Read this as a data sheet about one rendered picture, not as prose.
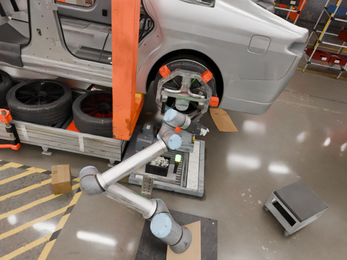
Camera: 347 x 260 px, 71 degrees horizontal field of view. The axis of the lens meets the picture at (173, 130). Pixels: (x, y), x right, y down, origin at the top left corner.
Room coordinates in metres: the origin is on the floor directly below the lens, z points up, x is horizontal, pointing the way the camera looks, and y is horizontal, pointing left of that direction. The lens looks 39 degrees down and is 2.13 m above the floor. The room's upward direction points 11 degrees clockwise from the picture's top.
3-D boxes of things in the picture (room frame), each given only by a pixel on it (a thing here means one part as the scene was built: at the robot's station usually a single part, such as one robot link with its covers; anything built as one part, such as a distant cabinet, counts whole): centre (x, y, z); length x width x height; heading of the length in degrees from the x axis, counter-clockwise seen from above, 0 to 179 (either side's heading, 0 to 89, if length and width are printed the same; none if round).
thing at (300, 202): (1.55, -1.34, 0.17); 0.43 x 0.36 x 0.34; 124
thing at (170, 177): (1.46, 0.11, 0.44); 0.43 x 0.17 x 0.03; 90
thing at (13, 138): (1.72, 1.65, 0.30); 0.09 x 0.05 x 0.50; 90
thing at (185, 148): (2.31, -0.03, 0.13); 0.50 x 0.36 x 0.10; 90
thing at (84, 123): (2.20, 0.83, 0.39); 0.66 x 0.66 x 0.24
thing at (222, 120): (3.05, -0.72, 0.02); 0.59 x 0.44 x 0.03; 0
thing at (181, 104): (2.07, -0.03, 0.85); 0.21 x 0.14 x 0.14; 0
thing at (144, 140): (2.04, 0.28, 0.26); 0.42 x 0.18 x 0.35; 0
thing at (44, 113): (2.19, 1.56, 0.39); 0.66 x 0.66 x 0.24
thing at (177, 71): (2.14, -0.03, 0.85); 0.54 x 0.07 x 0.54; 90
